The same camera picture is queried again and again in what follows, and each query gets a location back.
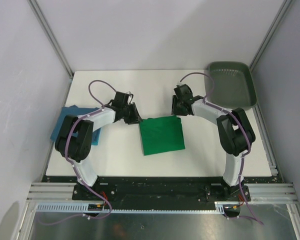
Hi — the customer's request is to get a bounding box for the green t shirt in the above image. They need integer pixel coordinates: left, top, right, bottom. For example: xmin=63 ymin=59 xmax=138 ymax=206
xmin=139 ymin=115 xmax=186 ymax=156

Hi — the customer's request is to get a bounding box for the blue t shirt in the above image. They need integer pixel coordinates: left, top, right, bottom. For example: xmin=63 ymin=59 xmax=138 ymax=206
xmin=50 ymin=105 xmax=101 ymax=146

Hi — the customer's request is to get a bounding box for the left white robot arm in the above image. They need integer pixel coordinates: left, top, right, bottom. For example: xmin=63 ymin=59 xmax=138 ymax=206
xmin=55 ymin=91 xmax=142 ymax=200

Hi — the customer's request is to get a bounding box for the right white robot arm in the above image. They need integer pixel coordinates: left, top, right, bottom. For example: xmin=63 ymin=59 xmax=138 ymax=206
xmin=172 ymin=84 xmax=256 ymax=201

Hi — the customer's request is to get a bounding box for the grey plastic tray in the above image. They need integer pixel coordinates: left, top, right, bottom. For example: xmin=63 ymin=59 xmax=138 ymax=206
xmin=205 ymin=61 xmax=258 ymax=110

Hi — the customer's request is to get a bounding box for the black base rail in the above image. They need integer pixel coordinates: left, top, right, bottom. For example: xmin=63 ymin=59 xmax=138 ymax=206
xmin=72 ymin=176 xmax=251 ymax=205

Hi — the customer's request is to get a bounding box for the left aluminium frame post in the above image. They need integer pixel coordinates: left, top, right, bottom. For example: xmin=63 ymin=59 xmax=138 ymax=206
xmin=27 ymin=0 xmax=74 ymax=79

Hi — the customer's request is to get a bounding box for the aluminium frame post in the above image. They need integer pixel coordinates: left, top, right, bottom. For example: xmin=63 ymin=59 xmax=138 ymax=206
xmin=249 ymin=0 xmax=295 ymax=72
xmin=27 ymin=0 xmax=74 ymax=79

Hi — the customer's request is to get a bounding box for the grey slotted cable duct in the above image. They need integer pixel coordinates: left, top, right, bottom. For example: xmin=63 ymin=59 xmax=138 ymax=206
xmin=36 ymin=201 xmax=241 ymax=215

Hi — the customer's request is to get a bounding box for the right aluminium frame post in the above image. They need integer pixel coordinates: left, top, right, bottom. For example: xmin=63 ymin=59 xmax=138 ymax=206
xmin=249 ymin=0 xmax=295 ymax=72

